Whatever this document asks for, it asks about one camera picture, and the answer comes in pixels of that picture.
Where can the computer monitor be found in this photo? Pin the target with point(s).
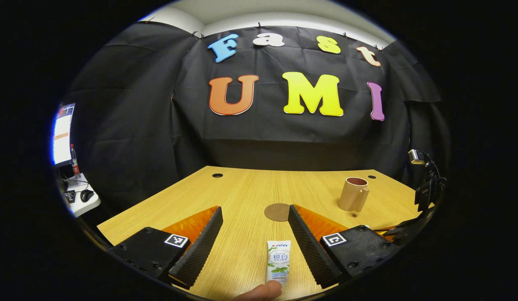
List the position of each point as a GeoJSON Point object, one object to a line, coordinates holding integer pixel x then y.
{"type": "Point", "coordinates": [62, 133]}

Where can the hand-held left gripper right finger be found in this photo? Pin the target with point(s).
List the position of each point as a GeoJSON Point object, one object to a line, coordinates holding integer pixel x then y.
{"type": "Point", "coordinates": [307, 246]}

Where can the black computer mouse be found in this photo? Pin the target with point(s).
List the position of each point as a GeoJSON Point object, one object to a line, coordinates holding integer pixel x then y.
{"type": "Point", "coordinates": [87, 195]}

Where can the white toothpaste tube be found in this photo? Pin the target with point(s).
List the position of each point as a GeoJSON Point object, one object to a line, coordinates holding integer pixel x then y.
{"type": "Point", "coordinates": [278, 259]}

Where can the brown round coaster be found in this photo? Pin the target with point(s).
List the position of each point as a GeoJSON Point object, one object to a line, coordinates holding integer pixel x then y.
{"type": "Point", "coordinates": [276, 212]}

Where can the black backdrop cloth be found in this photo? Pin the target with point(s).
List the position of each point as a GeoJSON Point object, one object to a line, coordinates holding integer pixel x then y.
{"type": "Point", "coordinates": [284, 138]}

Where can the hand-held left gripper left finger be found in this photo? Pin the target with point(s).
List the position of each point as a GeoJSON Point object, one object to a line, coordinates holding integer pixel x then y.
{"type": "Point", "coordinates": [202, 246]}

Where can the beige cup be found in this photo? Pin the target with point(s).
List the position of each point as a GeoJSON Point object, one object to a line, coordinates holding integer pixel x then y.
{"type": "Point", "coordinates": [350, 196]}

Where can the wooden desktop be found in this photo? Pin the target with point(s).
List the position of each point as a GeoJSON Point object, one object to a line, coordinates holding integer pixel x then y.
{"type": "Point", "coordinates": [250, 192]}

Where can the red label bottle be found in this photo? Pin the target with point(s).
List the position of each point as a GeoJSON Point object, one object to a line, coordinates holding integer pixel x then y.
{"type": "Point", "coordinates": [75, 165]}

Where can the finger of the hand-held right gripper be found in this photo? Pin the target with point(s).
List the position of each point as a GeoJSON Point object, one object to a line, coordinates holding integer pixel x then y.
{"type": "Point", "coordinates": [386, 229]}

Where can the black keyboard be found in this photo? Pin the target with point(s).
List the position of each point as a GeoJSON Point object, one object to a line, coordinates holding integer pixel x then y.
{"type": "Point", "coordinates": [70, 196]}

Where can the white side desk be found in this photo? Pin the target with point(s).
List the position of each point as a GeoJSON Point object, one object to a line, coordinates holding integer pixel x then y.
{"type": "Point", "coordinates": [85, 207]}

